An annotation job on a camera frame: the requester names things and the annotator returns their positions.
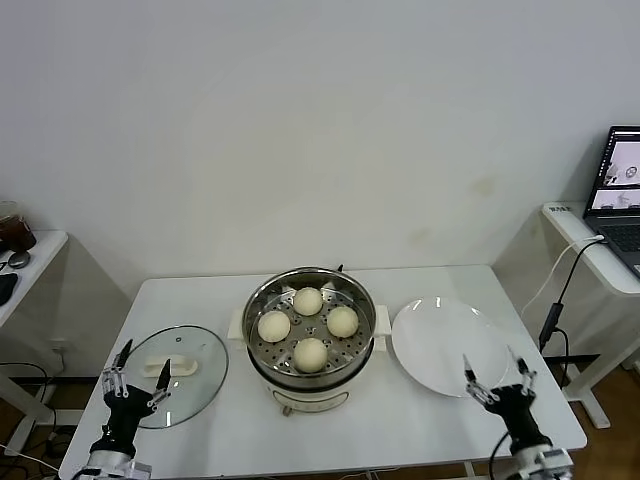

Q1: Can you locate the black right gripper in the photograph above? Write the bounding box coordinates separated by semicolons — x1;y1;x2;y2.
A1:
462;344;552;452

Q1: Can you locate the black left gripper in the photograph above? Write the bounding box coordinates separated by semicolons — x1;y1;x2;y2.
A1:
101;339;173;447

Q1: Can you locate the glass lid with cream handle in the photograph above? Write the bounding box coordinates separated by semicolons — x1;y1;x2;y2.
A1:
113;324;231;430

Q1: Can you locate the white steamed baozi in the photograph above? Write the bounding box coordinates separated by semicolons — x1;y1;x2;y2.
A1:
293;287;324;317
326;306;360;337
293;338;329;374
257;310;292;344

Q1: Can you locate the stainless steel steamer basket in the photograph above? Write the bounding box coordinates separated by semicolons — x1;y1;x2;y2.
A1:
243;267;377;389

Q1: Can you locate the steel steamer pot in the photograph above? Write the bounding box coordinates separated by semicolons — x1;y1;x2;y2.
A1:
228;304;391;416

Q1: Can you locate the white round plate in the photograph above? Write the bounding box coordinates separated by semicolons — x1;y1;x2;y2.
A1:
391;297;511;399

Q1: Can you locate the white desk with label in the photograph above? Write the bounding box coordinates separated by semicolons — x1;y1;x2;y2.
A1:
542;202;640;429

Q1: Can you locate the flat black object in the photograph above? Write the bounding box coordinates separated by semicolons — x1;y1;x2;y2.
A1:
0;272;19;306

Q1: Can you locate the white desk with jar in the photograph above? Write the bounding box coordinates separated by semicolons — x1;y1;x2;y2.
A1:
0;228;70;432

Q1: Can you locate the grey open laptop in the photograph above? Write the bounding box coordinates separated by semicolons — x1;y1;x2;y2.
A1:
583;124;640;279

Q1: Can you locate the brown filled clear jar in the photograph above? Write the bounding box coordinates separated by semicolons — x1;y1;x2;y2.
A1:
0;199;37;251

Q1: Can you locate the black cable with adapter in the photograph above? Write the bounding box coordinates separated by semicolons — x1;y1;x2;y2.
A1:
539;238;609;391

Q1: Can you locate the black floor cable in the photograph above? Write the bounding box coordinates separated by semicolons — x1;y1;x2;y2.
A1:
0;360;54;401

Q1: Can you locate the white floor cable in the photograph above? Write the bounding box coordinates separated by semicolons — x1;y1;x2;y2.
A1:
0;442;61;472

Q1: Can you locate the white laptop cable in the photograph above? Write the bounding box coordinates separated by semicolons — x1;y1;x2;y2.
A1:
521;234;609;317

